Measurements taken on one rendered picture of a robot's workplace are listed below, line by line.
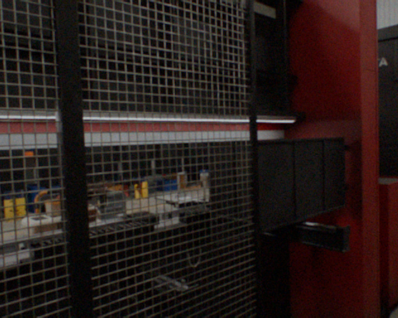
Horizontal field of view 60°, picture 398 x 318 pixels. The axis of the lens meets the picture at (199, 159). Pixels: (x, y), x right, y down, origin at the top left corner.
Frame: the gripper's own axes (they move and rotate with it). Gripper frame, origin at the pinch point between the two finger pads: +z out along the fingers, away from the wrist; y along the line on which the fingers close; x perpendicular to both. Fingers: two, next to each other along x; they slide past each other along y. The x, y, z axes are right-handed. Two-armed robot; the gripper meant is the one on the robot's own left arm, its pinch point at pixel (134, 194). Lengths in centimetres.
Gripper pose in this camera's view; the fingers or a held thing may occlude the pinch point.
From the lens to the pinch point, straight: 239.1
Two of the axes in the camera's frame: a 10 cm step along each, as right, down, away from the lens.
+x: -6.1, 4.4, 6.6
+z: 3.5, 9.0, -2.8
